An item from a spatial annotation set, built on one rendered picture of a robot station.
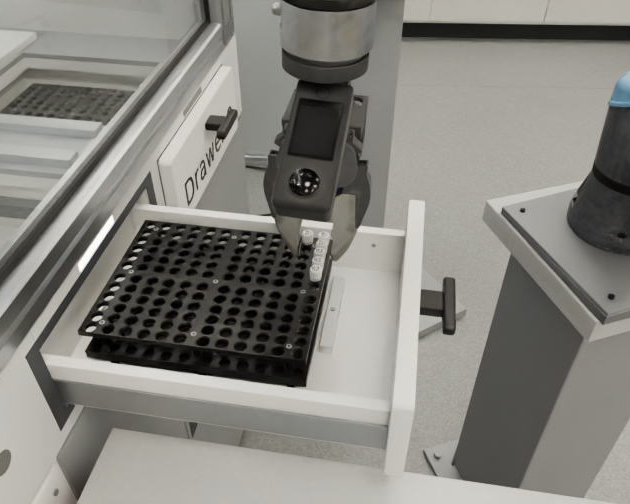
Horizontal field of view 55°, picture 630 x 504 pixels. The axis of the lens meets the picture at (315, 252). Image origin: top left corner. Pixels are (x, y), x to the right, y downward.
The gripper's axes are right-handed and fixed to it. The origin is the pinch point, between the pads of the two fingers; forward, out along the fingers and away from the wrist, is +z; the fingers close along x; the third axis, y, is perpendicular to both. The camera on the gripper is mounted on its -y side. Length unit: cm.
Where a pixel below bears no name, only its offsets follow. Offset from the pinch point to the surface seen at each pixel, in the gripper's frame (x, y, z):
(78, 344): 24.2, -7.2, 11.0
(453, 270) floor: -30, 106, 93
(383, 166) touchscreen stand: -4, 93, 49
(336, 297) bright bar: -2.2, 3.1, 9.2
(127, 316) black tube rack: 17.2, -8.0, 4.5
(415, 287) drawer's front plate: -10.2, -2.2, 0.9
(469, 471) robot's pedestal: -32, 30, 85
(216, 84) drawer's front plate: 21.2, 37.2, 1.8
